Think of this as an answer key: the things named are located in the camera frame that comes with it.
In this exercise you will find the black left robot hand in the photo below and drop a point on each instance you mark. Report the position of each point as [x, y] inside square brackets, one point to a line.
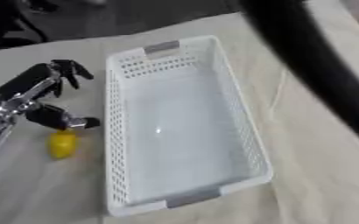
[29, 78]

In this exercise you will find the yellow toy lemon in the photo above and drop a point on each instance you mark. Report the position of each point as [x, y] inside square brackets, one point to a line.
[63, 144]

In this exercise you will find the white perforated plastic basket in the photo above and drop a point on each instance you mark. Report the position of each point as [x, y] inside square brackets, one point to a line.
[182, 128]

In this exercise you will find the thick black curved bar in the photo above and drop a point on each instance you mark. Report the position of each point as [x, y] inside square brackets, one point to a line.
[320, 64]

